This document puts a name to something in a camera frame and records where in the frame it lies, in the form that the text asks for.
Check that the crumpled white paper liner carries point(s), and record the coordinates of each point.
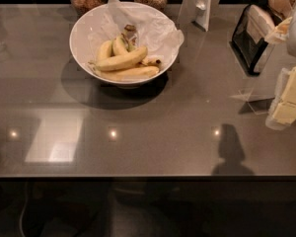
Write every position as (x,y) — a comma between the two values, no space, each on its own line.
(142,23)

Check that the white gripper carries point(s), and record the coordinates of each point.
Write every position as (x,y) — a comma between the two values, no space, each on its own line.
(286,110)

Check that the middle rear yellow banana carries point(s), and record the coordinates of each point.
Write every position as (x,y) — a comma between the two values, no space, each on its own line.
(119,46)

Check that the top front yellow banana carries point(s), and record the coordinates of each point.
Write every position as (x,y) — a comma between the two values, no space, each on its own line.
(119,62)

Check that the bottom front yellow banana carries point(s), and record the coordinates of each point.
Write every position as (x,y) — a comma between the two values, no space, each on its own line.
(130,74)

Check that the clear acrylic stand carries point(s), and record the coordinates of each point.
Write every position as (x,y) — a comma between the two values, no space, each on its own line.
(256,88)

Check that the left rear yellow banana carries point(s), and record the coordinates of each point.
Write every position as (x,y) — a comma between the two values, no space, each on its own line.
(104,50)

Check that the white ceramic bowl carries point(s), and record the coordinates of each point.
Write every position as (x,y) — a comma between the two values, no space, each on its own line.
(82,51)

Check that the yellow banana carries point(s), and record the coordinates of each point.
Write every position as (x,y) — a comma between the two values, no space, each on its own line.
(119,46)
(104,50)
(119,62)
(130,74)

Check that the small right banana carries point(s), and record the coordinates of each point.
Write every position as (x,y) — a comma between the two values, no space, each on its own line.
(149,61)

